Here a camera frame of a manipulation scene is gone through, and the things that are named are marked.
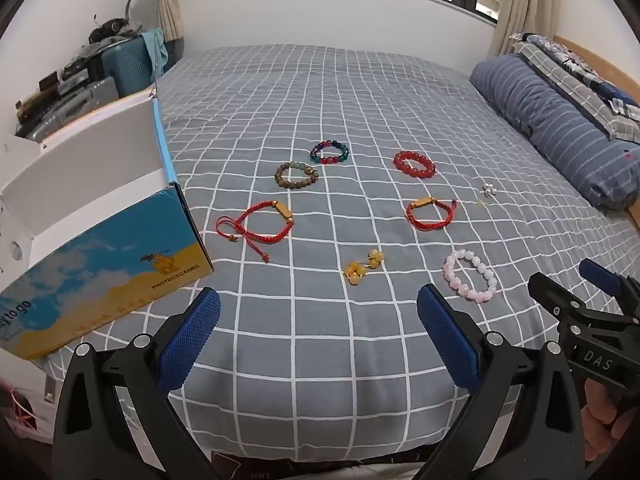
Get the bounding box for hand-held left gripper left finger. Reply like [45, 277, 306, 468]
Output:
[52, 287, 222, 480]

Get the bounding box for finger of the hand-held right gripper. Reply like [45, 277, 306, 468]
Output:
[579, 258, 640, 308]
[528, 272, 593, 333]

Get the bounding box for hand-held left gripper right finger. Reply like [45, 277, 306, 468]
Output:
[416, 283, 586, 480]

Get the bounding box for blue and yellow cardboard box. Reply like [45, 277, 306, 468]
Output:
[0, 87, 215, 361]

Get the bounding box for red cord bracelet short tail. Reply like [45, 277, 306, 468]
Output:
[405, 197, 458, 232]

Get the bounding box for brown wooden bead bracelet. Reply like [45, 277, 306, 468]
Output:
[274, 161, 320, 192]

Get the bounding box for person's right hand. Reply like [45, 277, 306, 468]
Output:
[581, 377, 640, 467]

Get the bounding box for blue striped pillow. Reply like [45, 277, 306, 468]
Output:
[469, 53, 640, 211]

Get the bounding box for folded grey plaid quilt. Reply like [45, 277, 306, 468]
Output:
[509, 31, 640, 140]

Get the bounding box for grey suitcase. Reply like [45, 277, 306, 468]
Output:
[22, 77, 121, 143]

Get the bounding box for grey checked bed sheet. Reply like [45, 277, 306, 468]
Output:
[45, 44, 640, 461]

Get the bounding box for beige curtain by window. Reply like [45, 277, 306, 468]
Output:
[487, 0, 563, 58]

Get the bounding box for teal suitcase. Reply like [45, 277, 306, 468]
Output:
[102, 35, 183, 98]

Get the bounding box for stack of dark boxes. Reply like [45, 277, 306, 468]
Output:
[15, 42, 106, 111]

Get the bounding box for light blue cloth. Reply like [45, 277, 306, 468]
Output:
[140, 29, 168, 76]

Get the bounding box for dark clutter pile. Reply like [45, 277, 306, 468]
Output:
[89, 16, 143, 43]

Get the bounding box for beige curtain by suitcase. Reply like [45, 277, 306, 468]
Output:
[154, 0, 188, 41]

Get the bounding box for pink bead bracelet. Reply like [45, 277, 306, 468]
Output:
[442, 250, 499, 303]

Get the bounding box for yellow bead bracelet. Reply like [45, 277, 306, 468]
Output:
[342, 249, 385, 285]

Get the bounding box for red cord bracelet long tails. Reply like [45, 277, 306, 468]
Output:
[216, 201, 296, 264]

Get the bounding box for red bead bracelet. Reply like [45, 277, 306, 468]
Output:
[393, 150, 437, 179]

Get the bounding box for red cable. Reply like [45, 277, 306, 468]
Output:
[0, 382, 40, 432]

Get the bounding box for multicolour glass bead bracelet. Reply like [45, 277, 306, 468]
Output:
[309, 140, 350, 166]

